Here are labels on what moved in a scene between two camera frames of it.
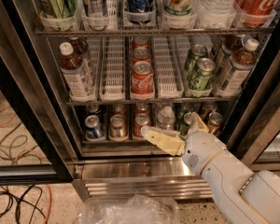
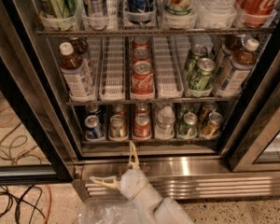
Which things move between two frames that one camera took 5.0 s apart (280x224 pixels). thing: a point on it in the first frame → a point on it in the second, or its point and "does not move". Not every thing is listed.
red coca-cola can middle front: x=142 y=80 does not move
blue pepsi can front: x=94 y=130 does not move
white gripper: x=203 y=150 → x=130 y=181
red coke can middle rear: x=141 y=42 does not move
